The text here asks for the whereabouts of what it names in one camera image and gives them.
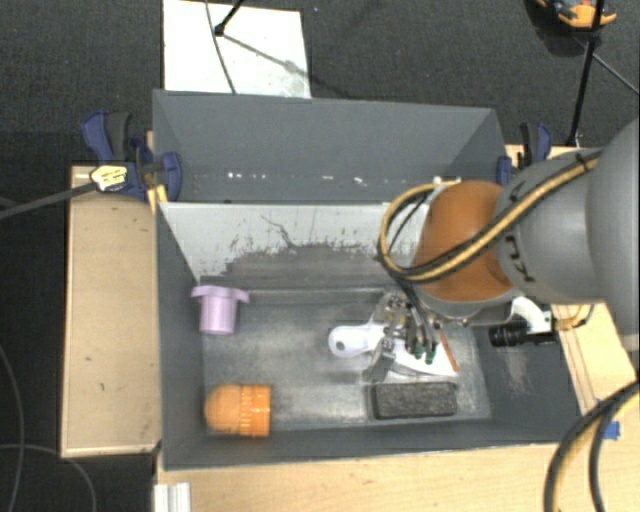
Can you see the black cylinder on white bracket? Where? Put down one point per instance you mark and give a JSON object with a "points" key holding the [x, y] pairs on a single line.
{"points": [[510, 334]]}

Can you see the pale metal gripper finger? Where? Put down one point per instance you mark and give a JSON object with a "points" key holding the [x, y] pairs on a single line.
{"points": [[383, 363]]}

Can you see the orange ribbed plastic cup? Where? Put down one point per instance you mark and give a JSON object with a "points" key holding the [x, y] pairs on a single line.
{"points": [[237, 410]]}

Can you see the grey metal bin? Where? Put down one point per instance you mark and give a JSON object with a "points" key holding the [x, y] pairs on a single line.
{"points": [[310, 150]]}

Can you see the dark grey sponge block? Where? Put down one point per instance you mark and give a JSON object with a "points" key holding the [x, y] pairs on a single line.
{"points": [[415, 400]]}

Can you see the pale wood flat board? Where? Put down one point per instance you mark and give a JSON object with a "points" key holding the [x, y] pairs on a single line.
{"points": [[110, 325]]}

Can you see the lilac plastic cup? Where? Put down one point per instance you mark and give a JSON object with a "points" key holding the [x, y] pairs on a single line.
{"points": [[218, 311]]}

